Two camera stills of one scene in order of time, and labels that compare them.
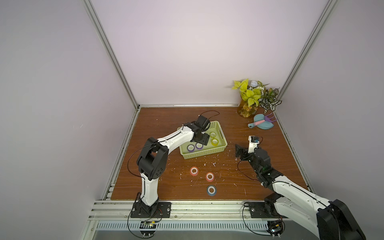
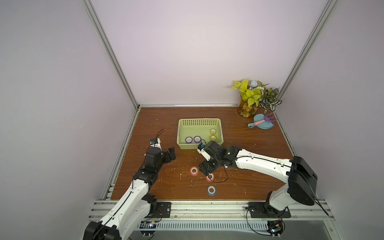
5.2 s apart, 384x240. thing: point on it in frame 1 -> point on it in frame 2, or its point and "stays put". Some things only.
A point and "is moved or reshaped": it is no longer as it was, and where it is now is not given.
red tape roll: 194,171 stays put
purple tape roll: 199,145 is moved or reshaped
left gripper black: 205,139 -> 171,153
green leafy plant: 255,91 stays put
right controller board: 275,227 stays put
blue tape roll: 211,190 stays put
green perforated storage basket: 217,142 is moved or reshaped
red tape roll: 210,176 stays put
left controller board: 147,228 stays put
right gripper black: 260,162 -> 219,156
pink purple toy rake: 267,118 stays put
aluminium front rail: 181,211 stays put
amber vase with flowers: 244,111 stays put
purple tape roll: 191,148 is moved or reshaped
